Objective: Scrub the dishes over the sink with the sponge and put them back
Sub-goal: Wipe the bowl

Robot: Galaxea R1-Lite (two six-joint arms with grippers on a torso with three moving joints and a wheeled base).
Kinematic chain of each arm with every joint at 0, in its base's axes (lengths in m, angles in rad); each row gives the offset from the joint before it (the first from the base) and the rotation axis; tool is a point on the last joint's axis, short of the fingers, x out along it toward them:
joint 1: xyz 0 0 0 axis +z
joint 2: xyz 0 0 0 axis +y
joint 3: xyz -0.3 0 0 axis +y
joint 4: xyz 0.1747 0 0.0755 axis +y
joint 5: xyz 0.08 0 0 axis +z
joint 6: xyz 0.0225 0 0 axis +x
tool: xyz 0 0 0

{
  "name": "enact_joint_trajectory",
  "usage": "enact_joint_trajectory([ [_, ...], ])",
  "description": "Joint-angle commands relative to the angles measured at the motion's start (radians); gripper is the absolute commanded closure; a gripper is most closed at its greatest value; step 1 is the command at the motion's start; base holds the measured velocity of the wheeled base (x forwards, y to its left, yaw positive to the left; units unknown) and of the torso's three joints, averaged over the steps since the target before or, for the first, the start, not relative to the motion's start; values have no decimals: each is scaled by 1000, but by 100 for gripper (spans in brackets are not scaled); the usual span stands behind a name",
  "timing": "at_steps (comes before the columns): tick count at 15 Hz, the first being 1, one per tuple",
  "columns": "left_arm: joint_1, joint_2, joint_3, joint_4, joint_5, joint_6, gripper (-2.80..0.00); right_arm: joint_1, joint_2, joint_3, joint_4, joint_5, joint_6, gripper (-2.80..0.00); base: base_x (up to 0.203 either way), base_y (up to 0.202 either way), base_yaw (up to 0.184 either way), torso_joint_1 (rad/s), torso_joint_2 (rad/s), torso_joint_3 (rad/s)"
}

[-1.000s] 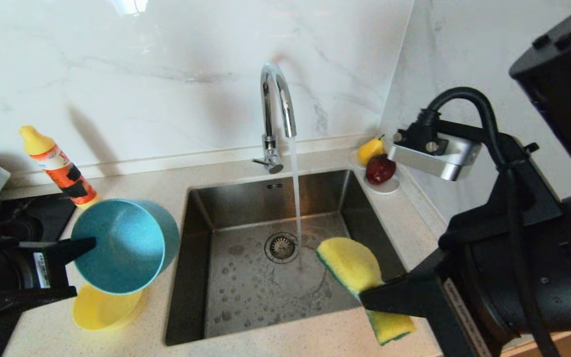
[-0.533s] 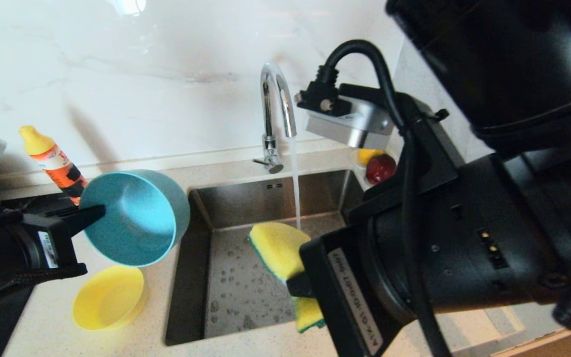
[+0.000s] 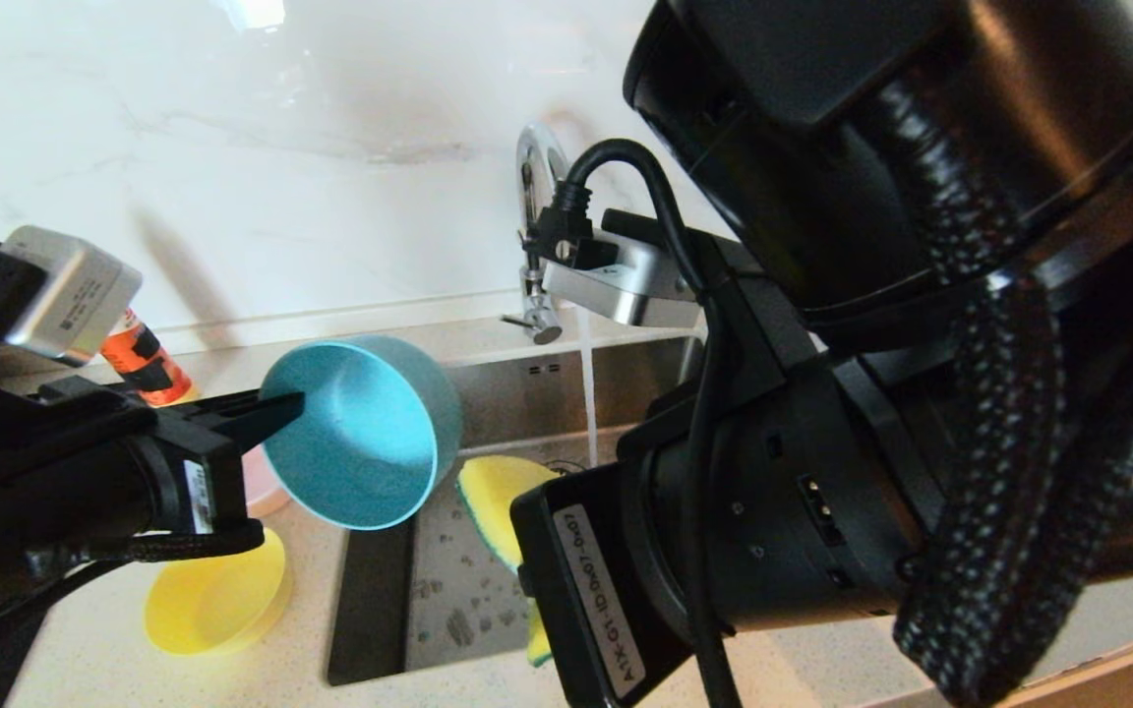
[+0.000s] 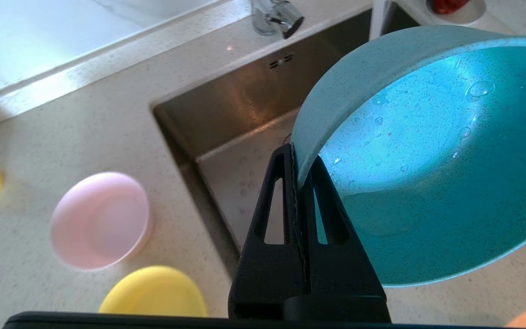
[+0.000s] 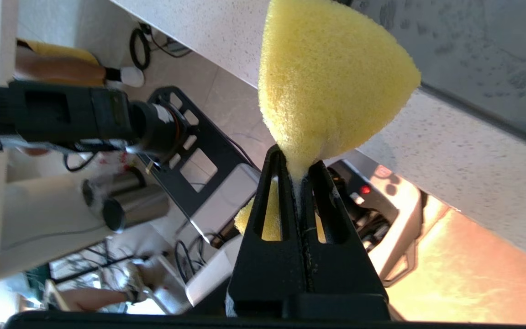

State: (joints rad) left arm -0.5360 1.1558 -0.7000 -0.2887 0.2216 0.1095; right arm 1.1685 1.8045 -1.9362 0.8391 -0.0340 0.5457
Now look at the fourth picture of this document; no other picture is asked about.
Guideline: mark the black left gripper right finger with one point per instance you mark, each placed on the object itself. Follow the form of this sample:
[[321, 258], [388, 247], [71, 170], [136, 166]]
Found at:
[[345, 278]]

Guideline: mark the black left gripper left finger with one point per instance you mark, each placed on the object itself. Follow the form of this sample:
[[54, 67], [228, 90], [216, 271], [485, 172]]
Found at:
[[267, 274]]

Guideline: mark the blue plastic bowl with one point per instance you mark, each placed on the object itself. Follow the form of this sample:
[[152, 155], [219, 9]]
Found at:
[[427, 160]]

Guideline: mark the chrome gooseneck faucet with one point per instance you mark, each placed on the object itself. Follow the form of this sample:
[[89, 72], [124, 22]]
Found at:
[[276, 16]]

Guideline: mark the stainless steel sink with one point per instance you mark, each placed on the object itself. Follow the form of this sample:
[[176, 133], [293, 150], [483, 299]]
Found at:
[[235, 105]]

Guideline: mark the yellow plastic bowl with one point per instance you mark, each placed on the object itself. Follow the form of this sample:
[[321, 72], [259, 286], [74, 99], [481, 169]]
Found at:
[[153, 294]]

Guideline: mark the pink plastic bowl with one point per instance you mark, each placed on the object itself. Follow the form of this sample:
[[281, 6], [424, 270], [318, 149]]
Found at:
[[101, 221]]

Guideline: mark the running water stream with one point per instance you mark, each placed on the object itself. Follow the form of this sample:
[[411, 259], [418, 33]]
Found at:
[[379, 18]]

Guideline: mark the small white dish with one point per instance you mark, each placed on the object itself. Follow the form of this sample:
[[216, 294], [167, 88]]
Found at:
[[473, 13]]

